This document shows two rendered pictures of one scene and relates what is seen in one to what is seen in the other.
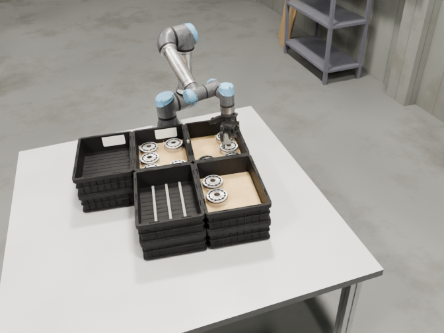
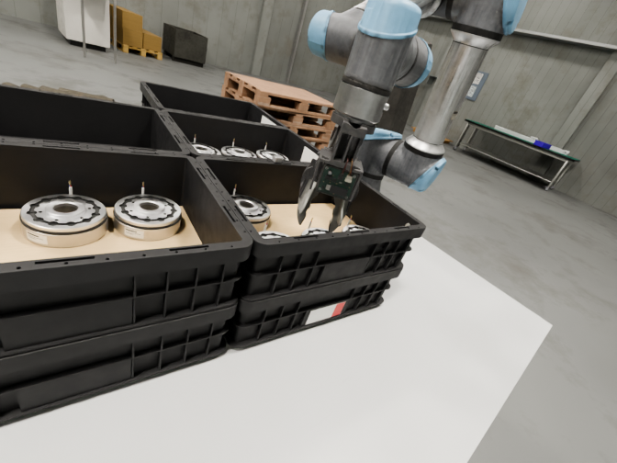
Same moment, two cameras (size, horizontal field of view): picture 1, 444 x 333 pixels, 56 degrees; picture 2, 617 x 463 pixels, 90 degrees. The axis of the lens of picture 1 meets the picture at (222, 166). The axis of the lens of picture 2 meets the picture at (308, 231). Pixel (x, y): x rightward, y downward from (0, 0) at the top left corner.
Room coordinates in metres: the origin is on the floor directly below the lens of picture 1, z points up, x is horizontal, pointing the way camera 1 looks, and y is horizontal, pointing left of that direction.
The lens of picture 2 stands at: (1.61, -0.46, 1.16)
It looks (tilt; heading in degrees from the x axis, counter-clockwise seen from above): 29 degrees down; 56
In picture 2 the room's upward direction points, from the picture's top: 19 degrees clockwise
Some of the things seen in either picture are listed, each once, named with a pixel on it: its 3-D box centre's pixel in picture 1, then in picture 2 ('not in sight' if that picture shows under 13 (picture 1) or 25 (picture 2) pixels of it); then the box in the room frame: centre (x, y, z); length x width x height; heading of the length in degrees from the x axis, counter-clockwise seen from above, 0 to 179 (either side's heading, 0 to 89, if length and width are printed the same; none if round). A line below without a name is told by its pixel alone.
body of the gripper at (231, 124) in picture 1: (229, 122); (342, 156); (1.90, -0.05, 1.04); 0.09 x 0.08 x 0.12; 61
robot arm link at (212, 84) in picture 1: (213, 88); (394, 57); (1.98, 0.02, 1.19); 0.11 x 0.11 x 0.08; 29
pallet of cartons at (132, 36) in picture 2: not in sight; (132, 31); (1.49, 8.79, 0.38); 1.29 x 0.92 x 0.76; 106
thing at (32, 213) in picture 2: (217, 195); (66, 211); (1.52, 0.03, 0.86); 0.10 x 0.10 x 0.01
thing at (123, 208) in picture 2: (213, 181); (149, 209); (1.63, 0.05, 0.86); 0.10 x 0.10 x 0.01
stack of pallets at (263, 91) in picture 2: not in sight; (275, 126); (2.92, 2.77, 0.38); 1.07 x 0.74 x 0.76; 13
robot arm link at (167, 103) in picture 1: (166, 104); (377, 150); (2.28, 0.32, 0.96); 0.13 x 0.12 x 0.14; 119
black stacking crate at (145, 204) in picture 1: (168, 201); (63, 147); (1.49, 0.26, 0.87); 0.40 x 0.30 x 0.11; 9
